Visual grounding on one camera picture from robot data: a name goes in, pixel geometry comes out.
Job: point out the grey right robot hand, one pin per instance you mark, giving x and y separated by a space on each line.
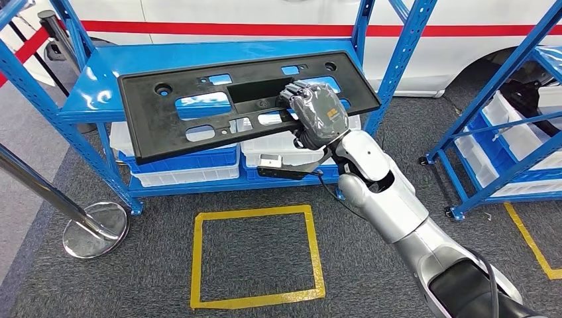
318 114

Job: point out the black plastic plate frame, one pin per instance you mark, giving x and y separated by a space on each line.
145 131

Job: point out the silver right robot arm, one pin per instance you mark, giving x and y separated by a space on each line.
395 206

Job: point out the blue steel shelf rack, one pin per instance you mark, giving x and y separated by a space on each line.
496 83
131 57

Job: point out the red barrier belt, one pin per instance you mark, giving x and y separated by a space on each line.
26 50
263 29

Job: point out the white car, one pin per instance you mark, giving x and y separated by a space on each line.
263 11

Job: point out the yellow floor tape square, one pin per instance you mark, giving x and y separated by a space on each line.
259 299

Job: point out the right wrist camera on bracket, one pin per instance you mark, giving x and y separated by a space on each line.
281 172

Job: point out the chrome stanchion post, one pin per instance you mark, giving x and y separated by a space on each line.
94 228

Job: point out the black-topped stanchion post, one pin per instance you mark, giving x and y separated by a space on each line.
48 19

